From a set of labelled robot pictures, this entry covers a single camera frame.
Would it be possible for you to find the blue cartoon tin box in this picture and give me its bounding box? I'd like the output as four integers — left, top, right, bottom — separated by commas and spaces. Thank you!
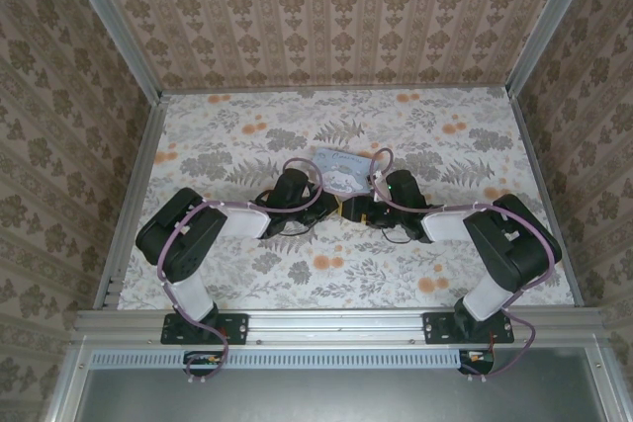
310, 146, 380, 196

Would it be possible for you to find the grey metal panel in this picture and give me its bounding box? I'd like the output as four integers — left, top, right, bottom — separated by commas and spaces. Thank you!
78, 367, 602, 422

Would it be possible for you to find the thin black wire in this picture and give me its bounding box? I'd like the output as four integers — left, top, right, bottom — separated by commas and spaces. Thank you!
273, 222, 314, 239
379, 227, 412, 246

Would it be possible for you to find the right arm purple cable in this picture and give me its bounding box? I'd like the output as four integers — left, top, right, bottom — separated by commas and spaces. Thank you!
368, 147, 563, 383

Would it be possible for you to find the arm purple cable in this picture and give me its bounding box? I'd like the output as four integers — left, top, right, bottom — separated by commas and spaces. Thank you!
156, 157, 327, 386
368, 147, 563, 383

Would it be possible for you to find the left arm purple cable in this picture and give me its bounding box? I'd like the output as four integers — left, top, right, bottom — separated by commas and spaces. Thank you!
156, 157, 327, 386

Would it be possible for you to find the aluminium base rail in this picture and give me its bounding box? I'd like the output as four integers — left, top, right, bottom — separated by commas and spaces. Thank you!
73, 306, 605, 347

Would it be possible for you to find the aluminium table end rail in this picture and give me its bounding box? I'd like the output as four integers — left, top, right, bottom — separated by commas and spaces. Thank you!
160, 84, 510, 98

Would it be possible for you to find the white slotted cable duct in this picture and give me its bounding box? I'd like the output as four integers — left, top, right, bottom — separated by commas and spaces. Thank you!
91, 347, 496, 370

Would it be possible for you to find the aluminium table side rail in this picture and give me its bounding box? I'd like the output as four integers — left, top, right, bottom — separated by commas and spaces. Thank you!
93, 95, 170, 312
508, 88, 592, 307

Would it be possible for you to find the aluminium frame post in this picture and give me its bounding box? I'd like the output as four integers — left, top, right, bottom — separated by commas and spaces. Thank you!
506, 0, 581, 97
62, 0, 164, 100

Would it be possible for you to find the aluminium frame bar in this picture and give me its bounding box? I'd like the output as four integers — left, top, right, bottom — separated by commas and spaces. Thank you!
583, 337, 622, 422
46, 337, 93, 422

